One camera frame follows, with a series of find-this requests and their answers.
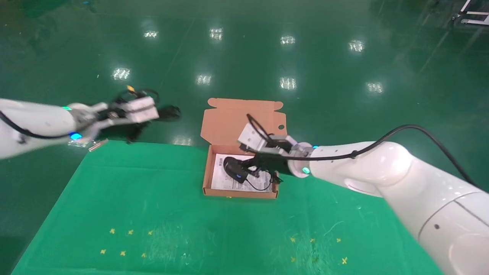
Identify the white printed instruction sheet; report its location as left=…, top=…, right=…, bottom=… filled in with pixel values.
left=210, top=154, right=274, bottom=193

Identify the green table cloth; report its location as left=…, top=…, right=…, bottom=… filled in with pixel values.
left=11, top=140, right=445, bottom=275

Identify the black wired computer mouse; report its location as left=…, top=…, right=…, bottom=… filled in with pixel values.
left=223, top=156, right=276, bottom=191

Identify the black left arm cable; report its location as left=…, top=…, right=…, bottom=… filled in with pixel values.
left=0, top=86, right=160, bottom=140

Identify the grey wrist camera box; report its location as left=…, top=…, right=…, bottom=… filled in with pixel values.
left=237, top=123, right=299, bottom=156
left=102, top=95, right=160, bottom=124

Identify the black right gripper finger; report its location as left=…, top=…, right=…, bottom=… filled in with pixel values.
left=249, top=167, right=284, bottom=184
left=241, top=155, right=266, bottom=169

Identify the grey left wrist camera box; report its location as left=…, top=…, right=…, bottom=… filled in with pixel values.
left=102, top=95, right=160, bottom=124

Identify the black data cable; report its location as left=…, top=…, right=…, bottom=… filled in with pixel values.
left=155, top=105, right=182, bottom=123

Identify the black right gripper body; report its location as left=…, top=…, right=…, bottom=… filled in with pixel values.
left=253, top=153, right=295, bottom=176

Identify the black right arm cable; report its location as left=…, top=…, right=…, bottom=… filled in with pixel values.
left=246, top=113, right=480, bottom=190

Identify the orange cardboard box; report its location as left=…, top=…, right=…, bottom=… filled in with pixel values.
left=200, top=98, right=287, bottom=199

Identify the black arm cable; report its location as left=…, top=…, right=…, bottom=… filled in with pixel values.
left=246, top=113, right=480, bottom=190
left=0, top=86, right=160, bottom=140

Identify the white metal frame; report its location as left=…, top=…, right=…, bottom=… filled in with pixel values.
left=450, top=0, right=489, bottom=26

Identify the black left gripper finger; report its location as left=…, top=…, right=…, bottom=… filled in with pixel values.
left=145, top=108, right=165, bottom=122
left=125, top=129, right=145, bottom=144

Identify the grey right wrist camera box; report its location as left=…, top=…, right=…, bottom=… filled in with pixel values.
left=237, top=123, right=299, bottom=156

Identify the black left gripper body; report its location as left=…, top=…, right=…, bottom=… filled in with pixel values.
left=99, top=121, right=144, bottom=139

